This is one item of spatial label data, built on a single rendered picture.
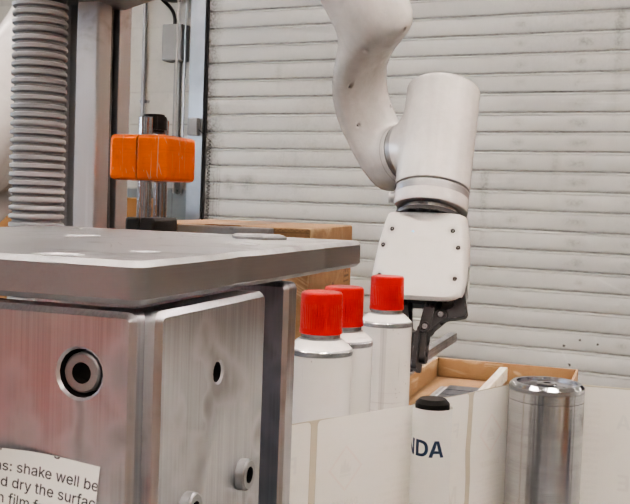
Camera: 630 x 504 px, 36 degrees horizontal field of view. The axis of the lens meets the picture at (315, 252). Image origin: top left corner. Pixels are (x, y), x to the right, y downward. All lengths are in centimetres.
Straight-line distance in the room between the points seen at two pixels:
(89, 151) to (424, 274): 46
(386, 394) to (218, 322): 75
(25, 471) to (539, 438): 35
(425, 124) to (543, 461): 64
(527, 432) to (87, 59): 38
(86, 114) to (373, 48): 48
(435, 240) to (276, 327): 80
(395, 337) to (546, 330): 414
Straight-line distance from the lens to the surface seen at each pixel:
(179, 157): 64
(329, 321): 74
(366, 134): 115
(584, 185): 499
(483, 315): 512
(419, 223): 105
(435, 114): 108
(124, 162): 64
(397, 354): 94
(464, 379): 183
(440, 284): 102
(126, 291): 17
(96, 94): 68
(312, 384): 74
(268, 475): 25
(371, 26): 107
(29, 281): 18
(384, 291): 94
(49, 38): 57
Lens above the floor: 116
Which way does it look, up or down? 3 degrees down
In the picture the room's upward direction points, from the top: 2 degrees clockwise
